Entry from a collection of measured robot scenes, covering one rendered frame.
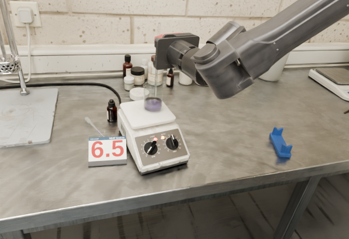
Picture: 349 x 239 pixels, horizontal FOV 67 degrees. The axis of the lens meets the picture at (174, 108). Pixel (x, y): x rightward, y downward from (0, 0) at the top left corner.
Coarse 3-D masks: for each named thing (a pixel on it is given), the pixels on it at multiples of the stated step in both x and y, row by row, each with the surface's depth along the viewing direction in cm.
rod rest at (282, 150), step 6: (276, 132) 78; (276, 138) 77; (282, 138) 77; (276, 144) 74; (282, 144) 71; (276, 150) 73; (282, 150) 71; (288, 150) 71; (282, 156) 71; (288, 156) 71
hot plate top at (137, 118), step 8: (120, 104) 71; (128, 104) 71; (136, 104) 72; (128, 112) 68; (136, 112) 68; (144, 112) 69; (160, 112) 69; (168, 112) 70; (128, 120) 65; (136, 120) 65; (144, 120) 66; (152, 120) 66; (160, 120) 66; (168, 120) 67; (136, 128) 63
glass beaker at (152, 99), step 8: (152, 80) 69; (144, 88) 66; (152, 88) 70; (160, 88) 70; (144, 96) 67; (152, 96) 66; (160, 96) 67; (144, 104) 68; (152, 104) 67; (160, 104) 68; (152, 112) 68
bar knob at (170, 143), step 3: (171, 135) 64; (168, 138) 65; (171, 138) 64; (174, 138) 64; (168, 141) 64; (171, 141) 64; (174, 141) 63; (177, 141) 65; (168, 144) 64; (171, 144) 64; (174, 144) 63; (177, 144) 65; (168, 147) 64; (171, 147) 64; (174, 147) 63; (177, 147) 65
